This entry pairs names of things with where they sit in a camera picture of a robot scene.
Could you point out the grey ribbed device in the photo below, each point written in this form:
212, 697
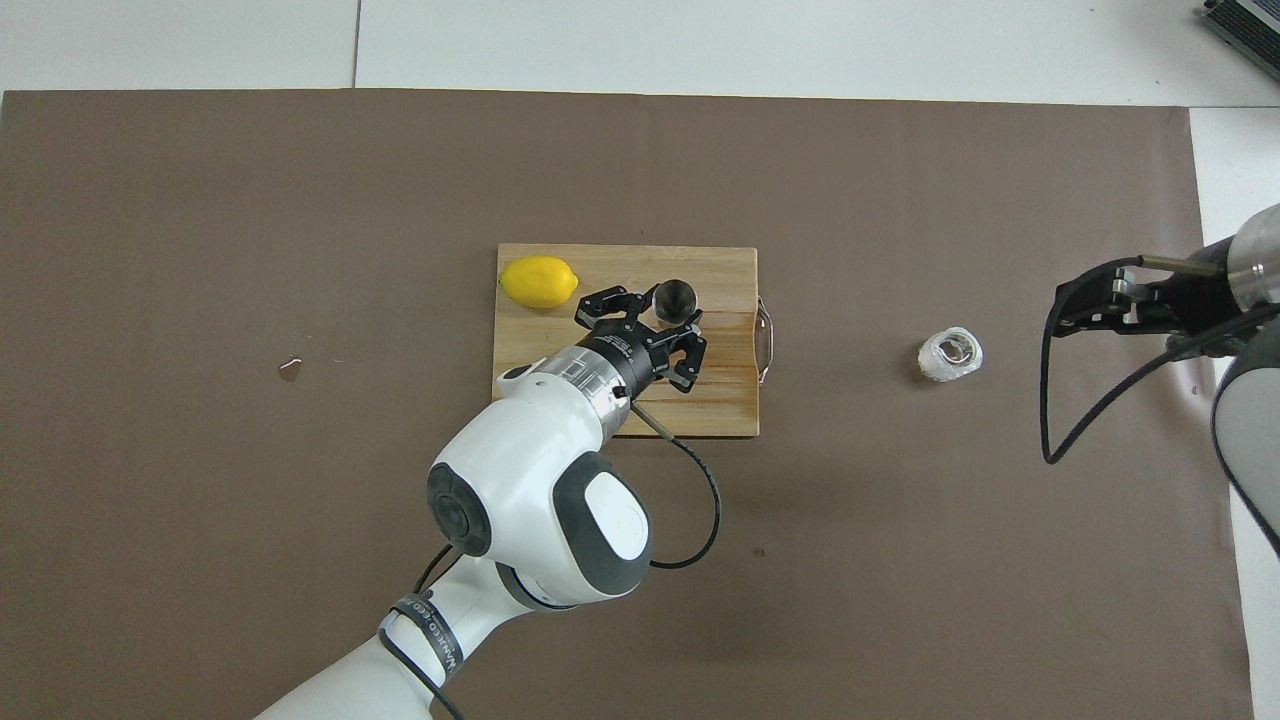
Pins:
1245, 30

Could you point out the yellow lemon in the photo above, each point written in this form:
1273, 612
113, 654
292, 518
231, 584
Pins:
538, 282

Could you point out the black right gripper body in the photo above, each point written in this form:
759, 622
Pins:
1200, 300

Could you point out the brown paper table mat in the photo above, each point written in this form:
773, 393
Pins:
200, 250

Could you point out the small clear glass cup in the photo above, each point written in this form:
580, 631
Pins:
950, 356

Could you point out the wooden cutting board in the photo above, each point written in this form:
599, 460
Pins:
730, 290

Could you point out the small liquid spill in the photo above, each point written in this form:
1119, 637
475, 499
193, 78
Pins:
290, 368

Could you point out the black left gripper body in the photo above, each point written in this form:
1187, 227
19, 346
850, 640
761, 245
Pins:
640, 355

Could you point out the steel double jigger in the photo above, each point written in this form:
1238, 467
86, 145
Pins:
675, 298

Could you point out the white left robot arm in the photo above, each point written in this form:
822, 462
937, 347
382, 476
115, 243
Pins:
530, 480

